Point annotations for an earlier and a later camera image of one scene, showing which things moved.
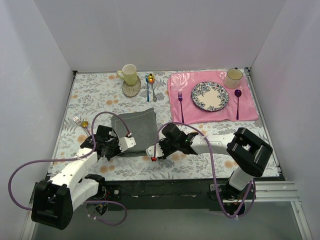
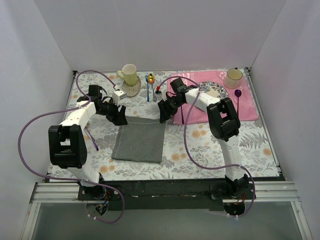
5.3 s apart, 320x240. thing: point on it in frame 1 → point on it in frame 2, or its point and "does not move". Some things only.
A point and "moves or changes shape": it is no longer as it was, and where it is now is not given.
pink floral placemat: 185,81 does not move
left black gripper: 110,149 → 116,114
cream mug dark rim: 232,79 does not move
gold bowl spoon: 151,80 does not move
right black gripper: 166,148 → 167,108
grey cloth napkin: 143,128 moves or changes shape
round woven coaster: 131,91 does not move
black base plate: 163,195 does not move
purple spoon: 237,93 does not move
